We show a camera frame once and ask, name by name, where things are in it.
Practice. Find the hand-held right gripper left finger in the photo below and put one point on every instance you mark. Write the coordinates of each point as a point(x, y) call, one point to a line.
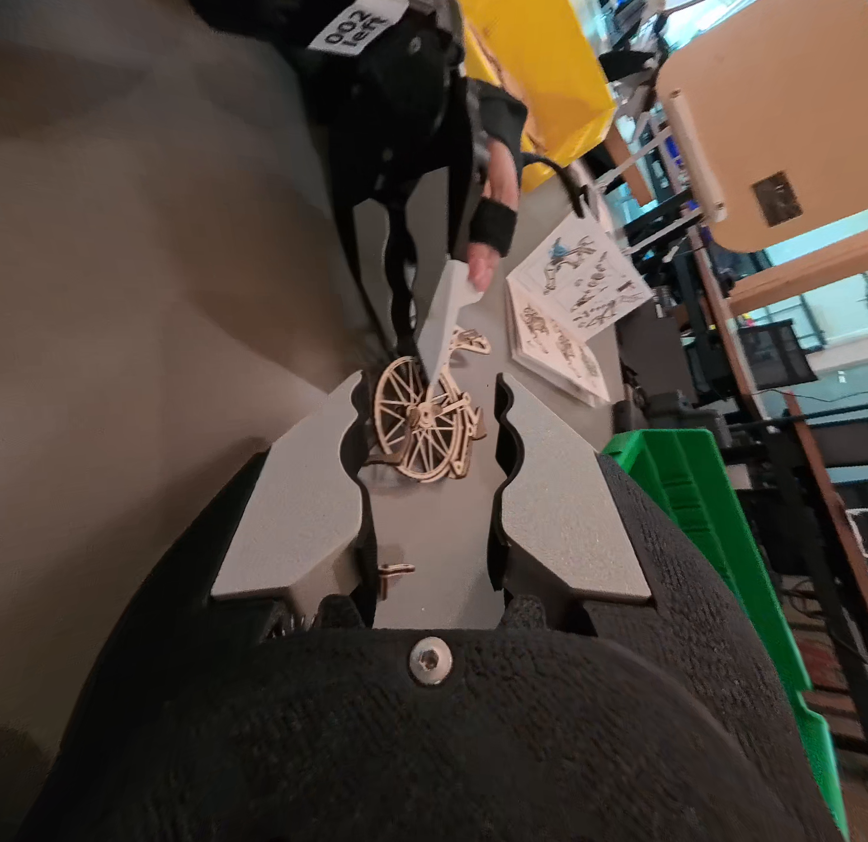
point(291, 516)

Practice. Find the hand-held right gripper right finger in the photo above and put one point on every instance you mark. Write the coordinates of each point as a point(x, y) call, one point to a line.
point(569, 516)

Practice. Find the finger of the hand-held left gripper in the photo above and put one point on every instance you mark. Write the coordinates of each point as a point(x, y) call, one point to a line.
point(401, 279)
point(444, 313)

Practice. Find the wooden bicycle model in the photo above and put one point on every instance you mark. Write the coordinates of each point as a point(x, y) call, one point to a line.
point(413, 421)

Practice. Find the person's left forearm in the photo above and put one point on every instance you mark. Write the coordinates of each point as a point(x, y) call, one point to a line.
point(498, 113)

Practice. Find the grey desk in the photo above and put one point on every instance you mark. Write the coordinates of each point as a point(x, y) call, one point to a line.
point(135, 313)

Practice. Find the person's left hand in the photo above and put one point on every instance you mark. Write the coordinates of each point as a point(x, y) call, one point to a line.
point(502, 177)

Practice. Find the small wooden puzzle piece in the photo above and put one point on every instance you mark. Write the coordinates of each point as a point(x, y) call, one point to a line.
point(393, 574)

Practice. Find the open instruction booklet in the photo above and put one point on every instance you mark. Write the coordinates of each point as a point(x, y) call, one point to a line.
point(576, 292)

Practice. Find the black device box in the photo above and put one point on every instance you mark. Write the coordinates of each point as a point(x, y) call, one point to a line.
point(668, 418)

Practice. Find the yellow plastic bin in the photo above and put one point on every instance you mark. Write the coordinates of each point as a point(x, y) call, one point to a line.
point(542, 62)

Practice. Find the black mesh basket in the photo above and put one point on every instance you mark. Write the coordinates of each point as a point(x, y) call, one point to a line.
point(776, 353)

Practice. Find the wooden-edged table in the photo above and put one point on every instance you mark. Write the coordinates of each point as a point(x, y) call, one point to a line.
point(766, 286)

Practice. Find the plywood chair seat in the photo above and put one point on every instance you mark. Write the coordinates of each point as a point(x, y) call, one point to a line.
point(780, 75)

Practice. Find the white chair bracket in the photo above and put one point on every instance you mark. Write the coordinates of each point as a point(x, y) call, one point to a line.
point(692, 150)

